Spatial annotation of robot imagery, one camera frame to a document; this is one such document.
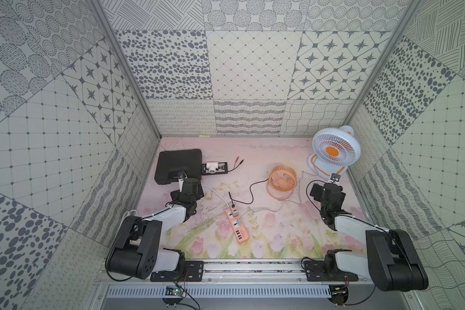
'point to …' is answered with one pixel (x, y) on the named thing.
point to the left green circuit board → (174, 290)
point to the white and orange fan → (334, 150)
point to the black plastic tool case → (190, 160)
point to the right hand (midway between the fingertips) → (327, 189)
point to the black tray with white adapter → (211, 168)
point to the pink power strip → (238, 226)
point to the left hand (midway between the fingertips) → (185, 186)
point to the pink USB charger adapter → (235, 212)
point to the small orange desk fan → (281, 182)
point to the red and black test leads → (234, 167)
